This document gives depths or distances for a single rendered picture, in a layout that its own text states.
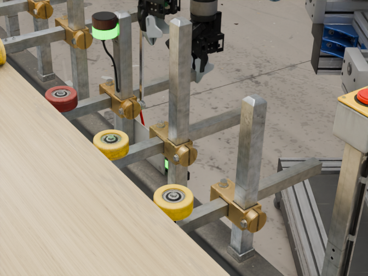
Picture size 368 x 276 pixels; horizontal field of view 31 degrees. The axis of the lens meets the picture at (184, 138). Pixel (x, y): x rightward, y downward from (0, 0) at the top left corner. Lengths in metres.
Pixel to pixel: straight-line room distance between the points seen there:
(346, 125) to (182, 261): 0.38
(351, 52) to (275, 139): 1.50
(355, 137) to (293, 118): 2.34
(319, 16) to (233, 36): 2.13
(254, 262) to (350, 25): 0.95
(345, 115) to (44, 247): 0.58
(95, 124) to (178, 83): 0.54
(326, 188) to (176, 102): 1.20
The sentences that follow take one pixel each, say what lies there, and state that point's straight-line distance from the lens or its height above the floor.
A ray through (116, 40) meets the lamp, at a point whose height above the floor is 1.04.
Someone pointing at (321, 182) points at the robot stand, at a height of 0.21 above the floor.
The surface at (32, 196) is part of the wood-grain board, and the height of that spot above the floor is 0.90.
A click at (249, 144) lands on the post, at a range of 1.31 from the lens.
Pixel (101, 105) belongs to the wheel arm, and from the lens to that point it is 1.76.
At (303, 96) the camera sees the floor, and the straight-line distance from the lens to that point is 3.61.
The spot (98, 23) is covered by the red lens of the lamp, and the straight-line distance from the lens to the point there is 1.61.
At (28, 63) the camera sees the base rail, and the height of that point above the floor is 0.70.
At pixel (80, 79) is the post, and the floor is 0.82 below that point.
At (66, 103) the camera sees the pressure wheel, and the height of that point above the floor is 0.90.
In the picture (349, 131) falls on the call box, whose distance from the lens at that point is 1.07.
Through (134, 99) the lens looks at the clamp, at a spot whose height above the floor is 0.86.
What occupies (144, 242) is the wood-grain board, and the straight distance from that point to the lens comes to 1.24.
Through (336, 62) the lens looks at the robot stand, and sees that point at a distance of 2.23.
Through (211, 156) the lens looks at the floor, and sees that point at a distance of 3.05.
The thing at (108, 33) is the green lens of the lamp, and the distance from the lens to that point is 1.61.
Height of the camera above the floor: 1.73
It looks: 33 degrees down
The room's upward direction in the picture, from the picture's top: 2 degrees clockwise
